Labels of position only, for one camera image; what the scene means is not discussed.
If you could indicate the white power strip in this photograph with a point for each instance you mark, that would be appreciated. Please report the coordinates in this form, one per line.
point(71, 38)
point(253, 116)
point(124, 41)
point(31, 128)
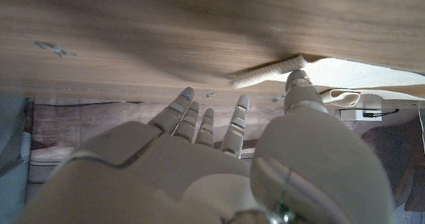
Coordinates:
point(352, 115)

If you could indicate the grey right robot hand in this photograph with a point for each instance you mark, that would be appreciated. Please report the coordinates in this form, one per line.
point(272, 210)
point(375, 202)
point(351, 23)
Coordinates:
point(166, 184)

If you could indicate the beige elastic arm wrap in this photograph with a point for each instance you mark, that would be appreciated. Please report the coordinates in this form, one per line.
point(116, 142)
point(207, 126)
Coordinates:
point(345, 74)

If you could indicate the grey-blue rolled backdrop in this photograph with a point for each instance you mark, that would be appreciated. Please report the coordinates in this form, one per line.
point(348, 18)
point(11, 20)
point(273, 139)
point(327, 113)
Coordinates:
point(13, 157)

